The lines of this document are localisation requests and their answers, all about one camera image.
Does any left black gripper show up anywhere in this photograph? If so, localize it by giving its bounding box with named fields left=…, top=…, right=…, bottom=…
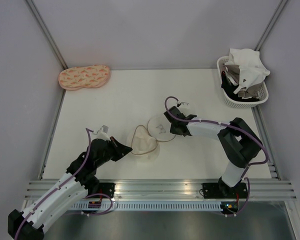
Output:
left=95, top=136, right=133, bottom=168

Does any white bra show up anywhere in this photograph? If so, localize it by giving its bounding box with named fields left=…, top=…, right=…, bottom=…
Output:
left=224, top=48, right=271, bottom=94

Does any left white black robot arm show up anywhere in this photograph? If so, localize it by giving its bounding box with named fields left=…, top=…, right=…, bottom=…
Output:
left=7, top=137, right=133, bottom=240

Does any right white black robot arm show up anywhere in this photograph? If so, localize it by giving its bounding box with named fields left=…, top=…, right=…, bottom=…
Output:
left=164, top=106, right=263, bottom=199

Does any pink carrot print bra case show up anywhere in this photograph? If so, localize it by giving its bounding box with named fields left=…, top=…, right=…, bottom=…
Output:
left=58, top=64, right=111, bottom=91

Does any beige bra in basket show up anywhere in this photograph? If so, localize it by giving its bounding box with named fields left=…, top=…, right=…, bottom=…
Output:
left=224, top=64, right=262, bottom=99

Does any black garment in basket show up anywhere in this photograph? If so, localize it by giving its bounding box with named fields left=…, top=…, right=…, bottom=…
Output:
left=221, top=71, right=259, bottom=102

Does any white garment in basket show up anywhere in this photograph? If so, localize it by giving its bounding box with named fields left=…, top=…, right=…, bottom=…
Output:
left=225, top=72, right=238, bottom=86

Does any white plastic basket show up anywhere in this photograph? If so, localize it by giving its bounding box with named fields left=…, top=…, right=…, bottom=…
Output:
left=216, top=56, right=269, bottom=109

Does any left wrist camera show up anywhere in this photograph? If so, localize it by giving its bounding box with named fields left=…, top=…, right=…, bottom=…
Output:
left=93, top=125, right=110, bottom=141

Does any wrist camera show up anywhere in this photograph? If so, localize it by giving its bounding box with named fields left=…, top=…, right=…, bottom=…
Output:
left=176, top=101, right=190, bottom=107
left=93, top=125, right=110, bottom=141

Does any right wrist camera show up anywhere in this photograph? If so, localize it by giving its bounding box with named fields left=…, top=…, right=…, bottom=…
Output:
left=176, top=101, right=190, bottom=107

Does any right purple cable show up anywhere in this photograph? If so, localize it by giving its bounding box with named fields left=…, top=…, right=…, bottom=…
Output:
left=163, top=96, right=270, bottom=217

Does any purple cable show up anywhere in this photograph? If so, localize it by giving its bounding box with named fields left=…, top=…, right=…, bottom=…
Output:
left=13, top=127, right=115, bottom=240
left=163, top=96, right=270, bottom=217

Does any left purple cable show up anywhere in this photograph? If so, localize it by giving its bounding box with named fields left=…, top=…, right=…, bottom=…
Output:
left=13, top=127, right=115, bottom=240

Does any aluminium mounting rail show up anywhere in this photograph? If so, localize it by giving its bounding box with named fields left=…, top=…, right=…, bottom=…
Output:
left=24, top=178, right=298, bottom=201

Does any white slotted cable duct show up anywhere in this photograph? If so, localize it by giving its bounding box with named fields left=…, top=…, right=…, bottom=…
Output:
left=70, top=200, right=223, bottom=212

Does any left aluminium corner post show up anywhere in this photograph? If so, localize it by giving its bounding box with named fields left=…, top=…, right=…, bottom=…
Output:
left=24, top=0, right=68, bottom=70

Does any aluminium corner post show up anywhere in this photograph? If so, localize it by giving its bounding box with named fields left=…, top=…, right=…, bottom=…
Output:
left=254, top=0, right=290, bottom=52
left=24, top=0, right=68, bottom=70

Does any right aluminium corner post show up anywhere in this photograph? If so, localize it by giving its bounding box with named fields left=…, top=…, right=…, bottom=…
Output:
left=254, top=0, right=290, bottom=52

